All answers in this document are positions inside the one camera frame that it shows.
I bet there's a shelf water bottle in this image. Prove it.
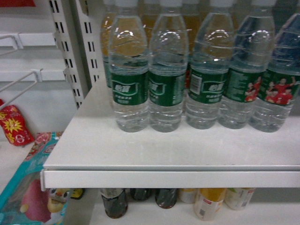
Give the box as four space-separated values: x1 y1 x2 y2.
185 0 234 129
148 0 189 133
218 0 276 129
108 0 148 132
249 13 300 132

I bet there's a white slotted shelf upright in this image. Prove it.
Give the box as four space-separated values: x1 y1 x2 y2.
49 0 103 107

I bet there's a rear left water bottle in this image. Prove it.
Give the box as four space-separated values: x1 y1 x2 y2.
100 0 118 111

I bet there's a dark tea bottle middle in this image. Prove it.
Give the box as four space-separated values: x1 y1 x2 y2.
130 188 152 201

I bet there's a dark tea bottle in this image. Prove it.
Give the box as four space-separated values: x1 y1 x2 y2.
130 188 152 201
155 188 177 209
100 188 128 219

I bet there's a dark tea bottle right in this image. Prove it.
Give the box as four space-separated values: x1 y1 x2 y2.
155 188 177 209

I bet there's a cream drink bottle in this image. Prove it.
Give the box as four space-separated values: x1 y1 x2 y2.
179 188 197 203

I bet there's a dark tea bottle left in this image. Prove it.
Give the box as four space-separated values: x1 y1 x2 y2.
100 188 128 219

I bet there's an orange juice bottle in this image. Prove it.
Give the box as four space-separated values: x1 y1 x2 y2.
194 188 226 221

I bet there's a white green drink bottle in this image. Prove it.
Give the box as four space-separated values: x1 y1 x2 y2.
225 187 256 210

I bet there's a red snack packet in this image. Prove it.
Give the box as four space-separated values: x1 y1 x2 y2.
0 105 34 146

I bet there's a teal noodle bag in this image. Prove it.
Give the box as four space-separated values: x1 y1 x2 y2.
0 132 72 225

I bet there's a red hanging package top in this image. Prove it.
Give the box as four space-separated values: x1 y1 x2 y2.
0 0 36 8

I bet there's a white wire display hook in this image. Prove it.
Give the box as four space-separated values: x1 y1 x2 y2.
0 69 43 110

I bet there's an upper white wire hook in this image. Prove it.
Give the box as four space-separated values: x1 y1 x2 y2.
0 33 24 56

